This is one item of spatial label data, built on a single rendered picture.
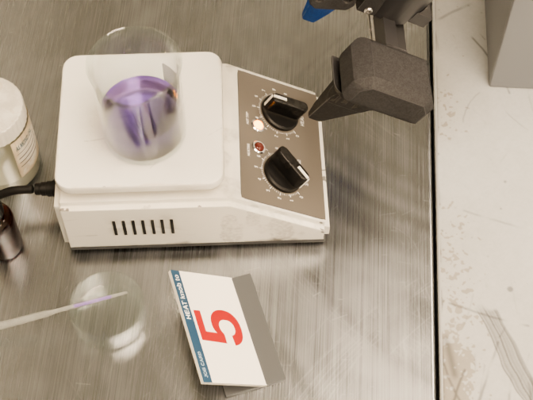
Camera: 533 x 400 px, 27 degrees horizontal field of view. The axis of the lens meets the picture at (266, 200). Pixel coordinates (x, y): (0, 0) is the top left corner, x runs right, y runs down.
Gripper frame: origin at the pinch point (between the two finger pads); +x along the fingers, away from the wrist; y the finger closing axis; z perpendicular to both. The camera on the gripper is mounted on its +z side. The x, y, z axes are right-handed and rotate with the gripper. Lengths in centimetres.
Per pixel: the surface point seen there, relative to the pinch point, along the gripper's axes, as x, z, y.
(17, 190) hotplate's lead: 21.0, 15.5, 5.2
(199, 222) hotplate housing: 13.1, 4.1, 9.2
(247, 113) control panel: 9.6, 1.9, 0.8
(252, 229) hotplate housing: 12.3, 0.1, 9.1
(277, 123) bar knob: 9.2, -0.5, 1.2
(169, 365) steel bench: 18.2, 3.9, 18.4
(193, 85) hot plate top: 9.3, 6.6, 0.0
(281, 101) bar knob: 7.8, -0.2, 0.1
